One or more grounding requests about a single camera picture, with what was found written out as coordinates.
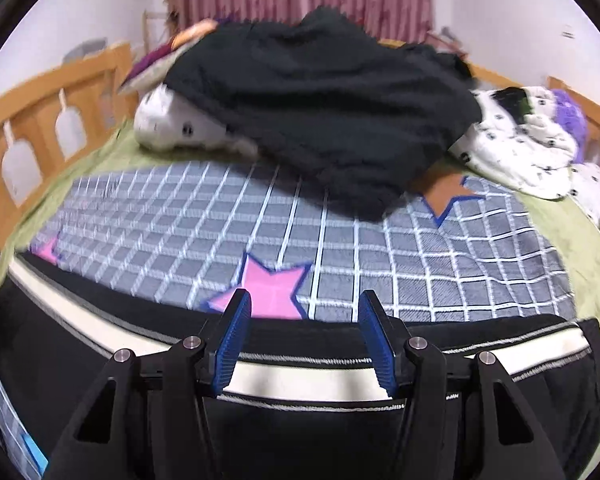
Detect black pants with white waistband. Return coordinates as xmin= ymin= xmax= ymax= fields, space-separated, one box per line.
xmin=0 ymin=250 xmax=600 ymax=480

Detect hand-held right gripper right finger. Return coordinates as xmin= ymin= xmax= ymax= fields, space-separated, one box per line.
xmin=357 ymin=290 xmax=566 ymax=480

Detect grey checkered star blanket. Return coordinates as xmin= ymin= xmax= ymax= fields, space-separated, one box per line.
xmin=0 ymin=160 xmax=578 ymax=480

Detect purple plush toy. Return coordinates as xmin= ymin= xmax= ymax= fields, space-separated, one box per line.
xmin=550 ymin=89 xmax=590 ymax=161

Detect purple patterned pillow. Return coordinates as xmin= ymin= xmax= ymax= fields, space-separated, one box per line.
xmin=117 ymin=19 xmax=221 ymax=93

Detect black garment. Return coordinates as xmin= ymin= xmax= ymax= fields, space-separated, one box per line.
xmin=164 ymin=6 xmax=483 ymax=222

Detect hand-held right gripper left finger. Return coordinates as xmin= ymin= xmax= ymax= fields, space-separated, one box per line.
xmin=45 ymin=287 xmax=253 ymax=480

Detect wooden bed frame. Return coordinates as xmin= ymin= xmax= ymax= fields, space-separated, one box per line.
xmin=0 ymin=25 xmax=600 ymax=256

